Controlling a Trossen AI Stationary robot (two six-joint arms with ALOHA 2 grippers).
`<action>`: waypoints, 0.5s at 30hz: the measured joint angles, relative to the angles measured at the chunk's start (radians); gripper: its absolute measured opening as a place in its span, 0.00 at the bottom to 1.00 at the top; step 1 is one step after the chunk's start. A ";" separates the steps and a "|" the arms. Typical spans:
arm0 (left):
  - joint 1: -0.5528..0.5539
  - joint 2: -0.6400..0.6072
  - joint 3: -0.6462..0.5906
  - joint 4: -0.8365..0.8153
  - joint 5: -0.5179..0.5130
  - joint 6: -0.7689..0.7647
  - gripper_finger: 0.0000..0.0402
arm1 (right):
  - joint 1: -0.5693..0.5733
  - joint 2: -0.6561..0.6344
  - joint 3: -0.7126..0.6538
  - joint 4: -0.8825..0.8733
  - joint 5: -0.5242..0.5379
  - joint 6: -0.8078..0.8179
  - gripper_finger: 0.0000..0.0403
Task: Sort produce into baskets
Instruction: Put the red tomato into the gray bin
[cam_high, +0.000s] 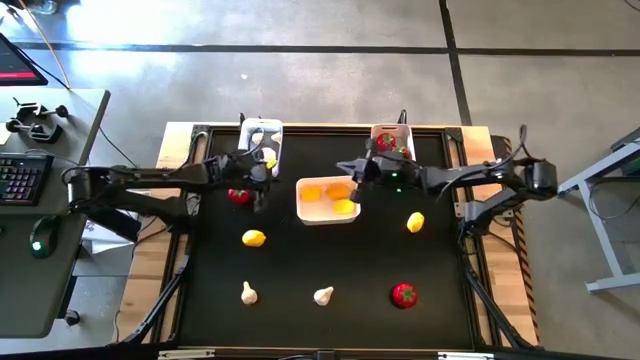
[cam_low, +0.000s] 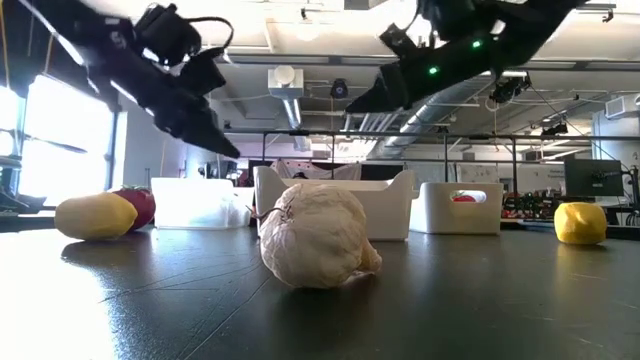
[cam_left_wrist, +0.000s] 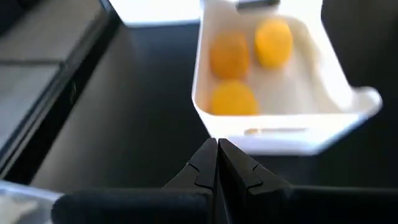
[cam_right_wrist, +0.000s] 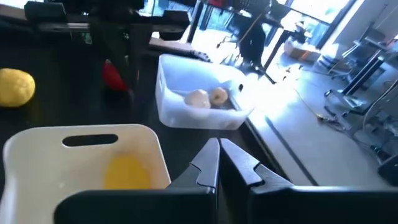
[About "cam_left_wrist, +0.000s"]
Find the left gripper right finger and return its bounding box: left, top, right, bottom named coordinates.
left=218, top=139, right=293, bottom=224

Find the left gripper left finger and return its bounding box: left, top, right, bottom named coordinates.
left=163, top=138, right=218, bottom=224

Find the yellow lemon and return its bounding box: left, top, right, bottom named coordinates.
left=254, top=17, right=294, bottom=70
left=210, top=79, right=259, bottom=116

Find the orange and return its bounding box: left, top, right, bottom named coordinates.
left=209, top=30, right=251, bottom=81

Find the cream plastic basket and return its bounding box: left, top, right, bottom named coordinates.
left=190, top=0, right=384, bottom=156

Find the white plastic basket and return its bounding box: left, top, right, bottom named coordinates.
left=107, top=0, right=203, bottom=28

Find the frosted clear plastic basket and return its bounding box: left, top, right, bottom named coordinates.
left=0, top=179, right=65, bottom=224

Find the black metal frame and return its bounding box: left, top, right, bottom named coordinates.
left=0, top=0, right=122, bottom=184

